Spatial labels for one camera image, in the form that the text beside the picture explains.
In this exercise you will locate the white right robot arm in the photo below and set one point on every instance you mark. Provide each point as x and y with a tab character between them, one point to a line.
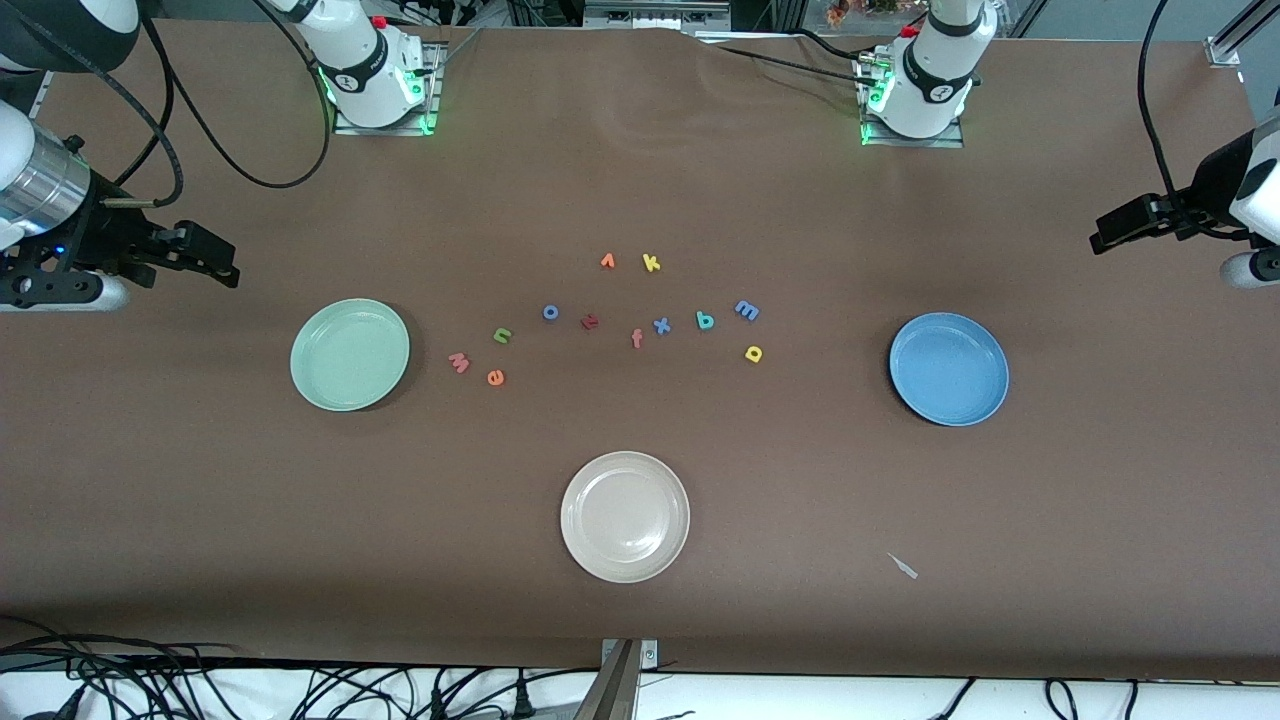
370	70

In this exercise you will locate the metal table edge bracket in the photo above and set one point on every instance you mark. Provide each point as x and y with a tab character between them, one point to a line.
630	655

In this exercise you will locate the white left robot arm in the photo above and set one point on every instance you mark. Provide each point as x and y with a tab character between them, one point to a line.
930	80

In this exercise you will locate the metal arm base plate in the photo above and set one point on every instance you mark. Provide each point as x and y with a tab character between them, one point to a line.
385	130
915	142

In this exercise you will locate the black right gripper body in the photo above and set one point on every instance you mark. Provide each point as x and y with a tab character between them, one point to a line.
103	228

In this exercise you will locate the grey metal background frame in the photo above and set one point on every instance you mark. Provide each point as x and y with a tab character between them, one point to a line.
655	15

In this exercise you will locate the pink foam letter w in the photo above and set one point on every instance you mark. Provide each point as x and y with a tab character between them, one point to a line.
459	362

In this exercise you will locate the green plate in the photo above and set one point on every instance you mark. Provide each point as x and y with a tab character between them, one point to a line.
350	355

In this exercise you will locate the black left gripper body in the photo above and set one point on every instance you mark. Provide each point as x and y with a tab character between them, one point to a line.
1206	193

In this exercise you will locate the blue foam letter m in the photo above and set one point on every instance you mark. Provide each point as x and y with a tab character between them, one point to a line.
747	310

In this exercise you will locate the brown table cover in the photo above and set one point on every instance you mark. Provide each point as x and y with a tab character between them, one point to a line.
640	180

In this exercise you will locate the orange brown background object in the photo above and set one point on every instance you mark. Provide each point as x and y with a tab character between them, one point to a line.
838	12

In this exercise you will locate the teal foam letter b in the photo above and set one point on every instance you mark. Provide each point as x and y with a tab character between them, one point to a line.
705	321

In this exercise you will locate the aluminium frame profile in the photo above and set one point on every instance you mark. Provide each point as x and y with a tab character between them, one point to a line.
42	92
1228	48

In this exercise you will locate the small white paper scrap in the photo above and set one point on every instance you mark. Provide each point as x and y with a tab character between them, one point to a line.
905	568

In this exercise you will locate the beige plate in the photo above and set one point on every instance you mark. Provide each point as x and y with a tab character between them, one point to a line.
625	517

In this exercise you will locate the blue plate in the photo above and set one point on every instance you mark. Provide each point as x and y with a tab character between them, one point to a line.
948	370

